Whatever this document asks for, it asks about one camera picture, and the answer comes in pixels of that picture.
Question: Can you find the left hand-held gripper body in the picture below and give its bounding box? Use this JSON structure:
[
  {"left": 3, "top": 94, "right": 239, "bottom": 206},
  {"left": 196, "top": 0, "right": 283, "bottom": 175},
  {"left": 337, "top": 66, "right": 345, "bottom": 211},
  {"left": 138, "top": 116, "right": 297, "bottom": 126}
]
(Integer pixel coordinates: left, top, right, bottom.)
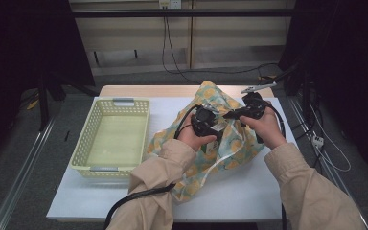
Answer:
[{"left": 190, "top": 104, "right": 225, "bottom": 140}]

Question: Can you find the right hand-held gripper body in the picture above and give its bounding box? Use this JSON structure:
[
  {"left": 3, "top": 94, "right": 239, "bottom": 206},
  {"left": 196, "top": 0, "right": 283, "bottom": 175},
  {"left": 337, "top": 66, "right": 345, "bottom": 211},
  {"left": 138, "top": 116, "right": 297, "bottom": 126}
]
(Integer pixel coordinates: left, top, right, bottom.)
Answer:
[{"left": 240, "top": 81, "right": 278, "bottom": 119}]

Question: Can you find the orange print cloth bag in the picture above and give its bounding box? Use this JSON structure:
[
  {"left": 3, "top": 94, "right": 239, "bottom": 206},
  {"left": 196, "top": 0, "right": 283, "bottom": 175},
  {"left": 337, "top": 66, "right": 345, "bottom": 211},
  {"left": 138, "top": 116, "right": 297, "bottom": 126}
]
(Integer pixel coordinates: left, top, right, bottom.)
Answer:
[{"left": 147, "top": 80, "right": 266, "bottom": 203}]

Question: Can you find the pale yellow plastic basket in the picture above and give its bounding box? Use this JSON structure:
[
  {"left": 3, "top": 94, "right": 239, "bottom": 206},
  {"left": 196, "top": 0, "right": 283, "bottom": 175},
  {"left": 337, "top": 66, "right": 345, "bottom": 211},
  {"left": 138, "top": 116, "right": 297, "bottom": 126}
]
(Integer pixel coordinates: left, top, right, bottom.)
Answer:
[{"left": 69, "top": 97, "right": 151, "bottom": 179}]

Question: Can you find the person's left hand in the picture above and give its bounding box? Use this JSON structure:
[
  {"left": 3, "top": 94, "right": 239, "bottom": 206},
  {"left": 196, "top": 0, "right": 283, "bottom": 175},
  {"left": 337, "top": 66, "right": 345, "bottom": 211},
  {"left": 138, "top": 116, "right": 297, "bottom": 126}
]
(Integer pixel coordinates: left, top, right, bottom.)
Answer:
[{"left": 176, "top": 113, "right": 219, "bottom": 151}]

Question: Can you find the person's right hand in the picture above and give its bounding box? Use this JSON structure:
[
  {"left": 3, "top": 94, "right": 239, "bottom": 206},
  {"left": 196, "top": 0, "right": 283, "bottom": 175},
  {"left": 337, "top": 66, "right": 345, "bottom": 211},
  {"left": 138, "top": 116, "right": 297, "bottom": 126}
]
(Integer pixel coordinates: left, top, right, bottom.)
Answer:
[{"left": 239, "top": 101, "right": 288, "bottom": 150}]

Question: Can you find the white power strip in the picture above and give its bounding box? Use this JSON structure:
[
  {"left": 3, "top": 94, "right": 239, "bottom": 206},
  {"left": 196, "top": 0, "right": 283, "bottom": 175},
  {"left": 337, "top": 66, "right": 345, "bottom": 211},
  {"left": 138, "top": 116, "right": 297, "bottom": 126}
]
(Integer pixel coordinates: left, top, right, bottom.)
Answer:
[{"left": 311, "top": 134, "right": 325, "bottom": 149}]

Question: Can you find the black metal stand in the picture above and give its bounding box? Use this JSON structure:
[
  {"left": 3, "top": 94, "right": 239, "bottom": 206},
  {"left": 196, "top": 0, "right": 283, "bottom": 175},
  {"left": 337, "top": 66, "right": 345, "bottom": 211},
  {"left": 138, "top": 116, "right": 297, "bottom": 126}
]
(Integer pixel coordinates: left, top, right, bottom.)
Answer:
[{"left": 36, "top": 75, "right": 100, "bottom": 132}]

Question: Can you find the metal floor rail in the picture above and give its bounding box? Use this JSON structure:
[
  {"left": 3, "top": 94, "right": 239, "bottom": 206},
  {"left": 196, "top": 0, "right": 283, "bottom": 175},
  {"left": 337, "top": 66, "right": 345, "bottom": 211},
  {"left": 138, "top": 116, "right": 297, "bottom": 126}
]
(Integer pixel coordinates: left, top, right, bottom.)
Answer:
[
  {"left": 0, "top": 118, "right": 57, "bottom": 230},
  {"left": 287, "top": 97, "right": 368, "bottom": 230}
]

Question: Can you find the black cable bundle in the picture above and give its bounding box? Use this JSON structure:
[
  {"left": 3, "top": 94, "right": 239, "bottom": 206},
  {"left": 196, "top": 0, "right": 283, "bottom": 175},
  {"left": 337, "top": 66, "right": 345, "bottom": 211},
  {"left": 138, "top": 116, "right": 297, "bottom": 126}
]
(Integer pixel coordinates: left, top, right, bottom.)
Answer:
[{"left": 287, "top": 63, "right": 325, "bottom": 173}]

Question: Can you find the black wall cable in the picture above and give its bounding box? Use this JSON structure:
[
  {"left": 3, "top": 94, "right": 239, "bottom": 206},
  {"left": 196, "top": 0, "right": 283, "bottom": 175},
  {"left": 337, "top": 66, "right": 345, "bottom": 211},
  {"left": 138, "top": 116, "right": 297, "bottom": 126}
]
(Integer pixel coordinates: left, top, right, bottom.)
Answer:
[{"left": 161, "top": 15, "right": 281, "bottom": 85}]

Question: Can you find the white cable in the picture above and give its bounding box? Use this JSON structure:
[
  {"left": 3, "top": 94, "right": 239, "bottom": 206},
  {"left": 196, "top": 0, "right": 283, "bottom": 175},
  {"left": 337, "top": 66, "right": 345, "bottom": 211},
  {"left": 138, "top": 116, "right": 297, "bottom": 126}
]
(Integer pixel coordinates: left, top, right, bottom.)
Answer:
[{"left": 310, "top": 103, "right": 353, "bottom": 173}]

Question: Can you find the left hand-held gripper cable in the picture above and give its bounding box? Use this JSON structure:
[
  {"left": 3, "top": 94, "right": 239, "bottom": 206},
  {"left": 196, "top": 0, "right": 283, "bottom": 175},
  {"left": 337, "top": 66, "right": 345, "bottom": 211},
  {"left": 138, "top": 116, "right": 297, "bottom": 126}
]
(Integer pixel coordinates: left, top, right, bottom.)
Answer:
[{"left": 103, "top": 104, "right": 205, "bottom": 230}]

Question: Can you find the white wall socket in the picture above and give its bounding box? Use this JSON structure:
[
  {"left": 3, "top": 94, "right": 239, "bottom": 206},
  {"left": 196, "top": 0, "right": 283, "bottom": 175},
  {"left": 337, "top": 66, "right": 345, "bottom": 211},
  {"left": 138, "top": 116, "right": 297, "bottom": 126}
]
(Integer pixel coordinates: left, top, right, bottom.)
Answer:
[{"left": 158, "top": 0, "right": 182, "bottom": 10}]

